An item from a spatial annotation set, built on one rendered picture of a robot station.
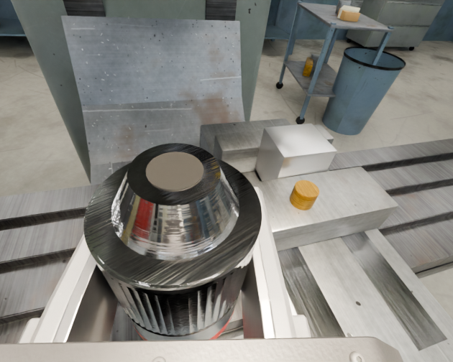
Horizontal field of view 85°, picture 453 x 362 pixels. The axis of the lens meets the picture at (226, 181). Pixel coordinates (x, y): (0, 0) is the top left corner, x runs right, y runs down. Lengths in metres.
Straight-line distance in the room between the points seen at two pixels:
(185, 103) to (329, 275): 0.42
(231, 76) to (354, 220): 0.41
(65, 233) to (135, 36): 0.36
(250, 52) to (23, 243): 0.53
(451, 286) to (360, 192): 1.60
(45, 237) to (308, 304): 0.31
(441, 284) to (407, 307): 1.55
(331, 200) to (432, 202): 0.29
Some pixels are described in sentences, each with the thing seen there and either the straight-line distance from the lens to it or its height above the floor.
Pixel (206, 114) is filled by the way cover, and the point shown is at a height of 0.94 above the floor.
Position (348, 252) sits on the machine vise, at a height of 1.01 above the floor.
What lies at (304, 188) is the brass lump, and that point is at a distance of 0.23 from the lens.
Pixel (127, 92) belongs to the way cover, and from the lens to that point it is 0.54.
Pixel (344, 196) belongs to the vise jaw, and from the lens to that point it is 0.27.
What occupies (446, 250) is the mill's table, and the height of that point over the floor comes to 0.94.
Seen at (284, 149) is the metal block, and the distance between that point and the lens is 0.25.
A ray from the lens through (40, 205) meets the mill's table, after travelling 0.42.
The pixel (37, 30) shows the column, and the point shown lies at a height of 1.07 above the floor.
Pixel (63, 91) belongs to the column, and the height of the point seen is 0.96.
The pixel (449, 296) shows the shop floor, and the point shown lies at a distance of 1.82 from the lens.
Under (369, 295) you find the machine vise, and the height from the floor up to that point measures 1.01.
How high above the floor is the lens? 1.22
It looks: 45 degrees down
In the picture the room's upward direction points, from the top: 7 degrees clockwise
